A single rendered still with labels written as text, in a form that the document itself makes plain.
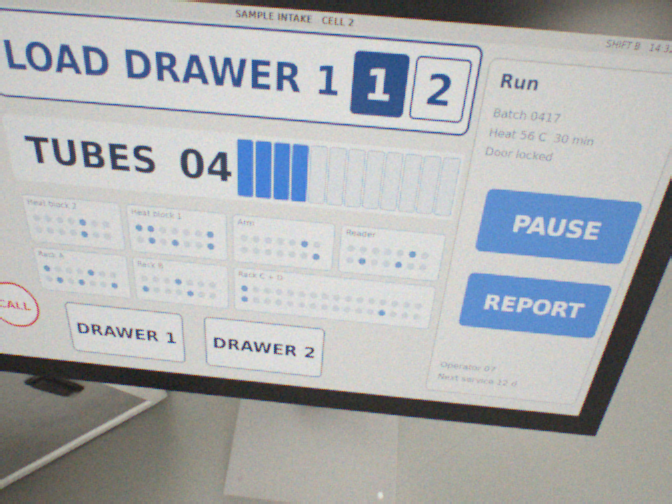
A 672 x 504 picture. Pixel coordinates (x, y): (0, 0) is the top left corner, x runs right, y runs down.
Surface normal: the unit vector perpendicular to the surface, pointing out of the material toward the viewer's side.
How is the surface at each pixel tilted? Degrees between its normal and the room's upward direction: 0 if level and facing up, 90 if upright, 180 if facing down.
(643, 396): 0
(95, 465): 0
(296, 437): 3
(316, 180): 50
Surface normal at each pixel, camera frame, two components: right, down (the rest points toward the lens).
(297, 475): 0.01, -0.40
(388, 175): -0.07, 0.40
